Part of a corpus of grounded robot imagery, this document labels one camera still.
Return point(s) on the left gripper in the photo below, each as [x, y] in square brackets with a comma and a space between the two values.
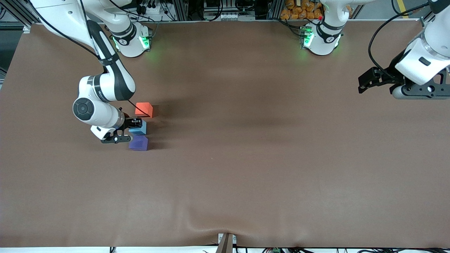
[389, 73]

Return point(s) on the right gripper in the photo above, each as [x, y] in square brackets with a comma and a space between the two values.
[130, 123]

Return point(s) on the light blue foam block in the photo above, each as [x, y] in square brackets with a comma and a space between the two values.
[140, 131]

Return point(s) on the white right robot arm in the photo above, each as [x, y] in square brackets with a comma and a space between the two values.
[93, 88]

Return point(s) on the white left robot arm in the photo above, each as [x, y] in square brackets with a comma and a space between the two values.
[321, 38]

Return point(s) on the purple foam block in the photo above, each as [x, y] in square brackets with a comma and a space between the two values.
[139, 144]

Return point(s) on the orange foam block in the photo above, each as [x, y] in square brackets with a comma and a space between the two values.
[146, 106]

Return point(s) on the orange packaged goods pile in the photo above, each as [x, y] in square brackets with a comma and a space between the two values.
[302, 8]

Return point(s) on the white power strip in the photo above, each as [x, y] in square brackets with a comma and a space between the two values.
[153, 8]

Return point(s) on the brown table mat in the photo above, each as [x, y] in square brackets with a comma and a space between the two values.
[246, 168]

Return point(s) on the aluminium frame profile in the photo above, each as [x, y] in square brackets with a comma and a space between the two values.
[427, 19]

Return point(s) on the brown stand post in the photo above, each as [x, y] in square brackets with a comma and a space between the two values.
[225, 244]

